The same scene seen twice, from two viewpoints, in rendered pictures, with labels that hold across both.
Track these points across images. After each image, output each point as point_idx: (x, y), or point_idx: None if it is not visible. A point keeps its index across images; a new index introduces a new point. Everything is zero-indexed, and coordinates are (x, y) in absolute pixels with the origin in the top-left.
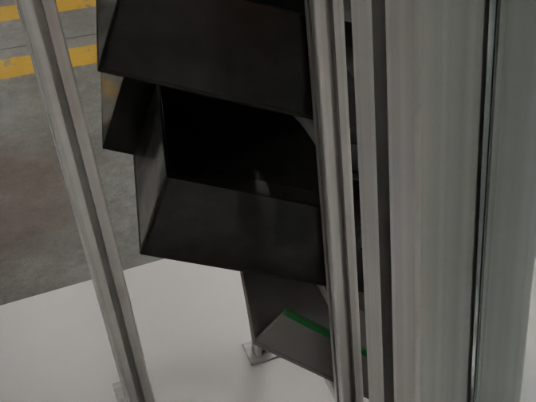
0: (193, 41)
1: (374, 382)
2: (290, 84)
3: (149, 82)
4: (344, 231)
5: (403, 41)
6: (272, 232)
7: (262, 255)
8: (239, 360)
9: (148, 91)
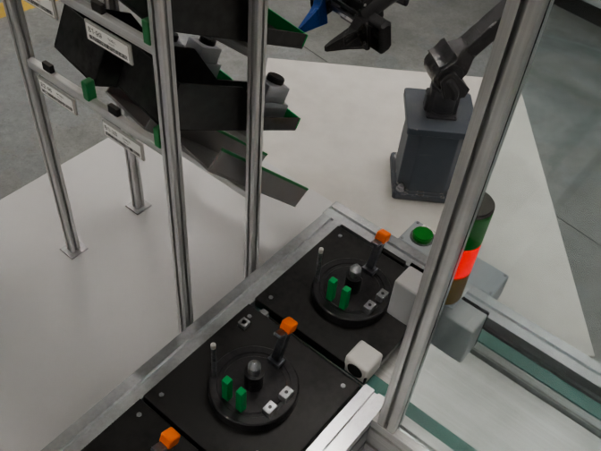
0: (197, 6)
1: (492, 66)
2: (235, 23)
3: (176, 31)
4: (259, 96)
5: None
6: (222, 106)
7: (216, 119)
8: (129, 214)
9: None
